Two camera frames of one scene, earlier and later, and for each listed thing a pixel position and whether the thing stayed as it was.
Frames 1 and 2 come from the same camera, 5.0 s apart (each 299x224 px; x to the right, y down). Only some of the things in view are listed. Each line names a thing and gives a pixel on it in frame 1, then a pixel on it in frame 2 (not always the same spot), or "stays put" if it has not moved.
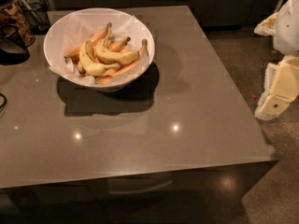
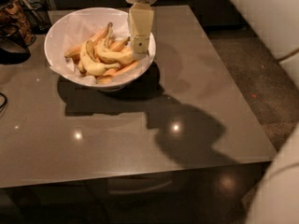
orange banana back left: [100, 35] stays put
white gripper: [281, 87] -> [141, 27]
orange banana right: [141, 58] stays put
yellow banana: [91, 64] stays put
